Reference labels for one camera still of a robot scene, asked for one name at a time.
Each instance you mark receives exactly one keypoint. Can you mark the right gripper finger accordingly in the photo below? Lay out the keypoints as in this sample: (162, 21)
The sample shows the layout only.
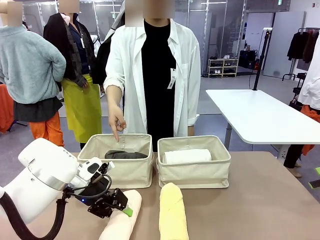
(315, 184)
(318, 170)

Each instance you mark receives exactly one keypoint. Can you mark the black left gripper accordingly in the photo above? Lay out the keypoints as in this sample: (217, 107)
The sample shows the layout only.
(97, 192)

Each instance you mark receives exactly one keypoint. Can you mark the peach towel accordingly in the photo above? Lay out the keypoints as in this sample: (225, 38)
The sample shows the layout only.
(117, 227)

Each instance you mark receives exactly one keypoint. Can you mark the dark grey towel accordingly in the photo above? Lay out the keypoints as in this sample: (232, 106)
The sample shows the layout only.
(125, 154)

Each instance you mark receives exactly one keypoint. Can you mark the white towel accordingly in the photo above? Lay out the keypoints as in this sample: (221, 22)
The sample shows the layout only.
(187, 156)

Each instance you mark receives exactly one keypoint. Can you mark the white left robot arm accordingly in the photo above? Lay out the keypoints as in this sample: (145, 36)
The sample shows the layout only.
(37, 175)

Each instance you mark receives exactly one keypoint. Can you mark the person's left forearm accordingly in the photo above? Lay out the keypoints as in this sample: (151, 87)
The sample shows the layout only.
(190, 130)

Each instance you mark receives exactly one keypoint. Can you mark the person's right forearm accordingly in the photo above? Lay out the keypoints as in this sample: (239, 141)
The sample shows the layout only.
(114, 97)

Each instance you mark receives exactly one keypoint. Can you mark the person's right hand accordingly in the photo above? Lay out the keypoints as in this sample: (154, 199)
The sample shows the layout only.
(117, 120)

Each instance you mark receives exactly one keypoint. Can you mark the beige fabric basket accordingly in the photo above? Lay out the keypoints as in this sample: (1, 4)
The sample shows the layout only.
(125, 172)
(195, 175)

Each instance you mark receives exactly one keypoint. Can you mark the yellow rolled towel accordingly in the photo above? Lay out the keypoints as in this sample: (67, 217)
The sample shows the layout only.
(172, 212)

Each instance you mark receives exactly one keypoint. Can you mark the white table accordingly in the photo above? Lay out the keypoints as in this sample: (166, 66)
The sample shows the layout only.
(262, 112)

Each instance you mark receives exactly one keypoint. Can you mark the mannequin with yellow apron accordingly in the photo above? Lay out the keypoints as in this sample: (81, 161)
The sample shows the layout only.
(80, 107)

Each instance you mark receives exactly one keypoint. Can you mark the rack with dark clothes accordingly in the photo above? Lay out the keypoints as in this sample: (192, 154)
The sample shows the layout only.
(297, 45)

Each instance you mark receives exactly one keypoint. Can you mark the black storage boxes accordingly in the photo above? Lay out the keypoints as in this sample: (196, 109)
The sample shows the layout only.
(247, 58)

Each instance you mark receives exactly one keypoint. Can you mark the person in white shirt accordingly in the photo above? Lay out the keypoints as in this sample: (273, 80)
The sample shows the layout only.
(157, 75)

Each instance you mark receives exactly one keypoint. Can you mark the white name tag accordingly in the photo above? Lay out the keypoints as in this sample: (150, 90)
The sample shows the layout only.
(171, 78)

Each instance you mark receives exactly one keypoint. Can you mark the wooden shoe rack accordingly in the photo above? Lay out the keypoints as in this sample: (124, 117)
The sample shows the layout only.
(222, 67)

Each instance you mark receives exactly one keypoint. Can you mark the orange cloth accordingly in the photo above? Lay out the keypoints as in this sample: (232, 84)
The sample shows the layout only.
(6, 107)

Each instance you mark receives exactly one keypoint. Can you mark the mannequin in black jacket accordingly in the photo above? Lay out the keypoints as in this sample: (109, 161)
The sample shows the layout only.
(105, 57)

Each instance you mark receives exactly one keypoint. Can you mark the mannequin in blue fleece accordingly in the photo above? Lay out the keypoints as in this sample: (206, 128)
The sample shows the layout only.
(30, 62)

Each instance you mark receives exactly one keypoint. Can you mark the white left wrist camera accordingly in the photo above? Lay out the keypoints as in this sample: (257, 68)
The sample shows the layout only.
(86, 170)

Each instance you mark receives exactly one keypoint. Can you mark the black camera stand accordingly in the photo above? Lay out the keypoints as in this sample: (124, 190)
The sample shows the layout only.
(260, 62)

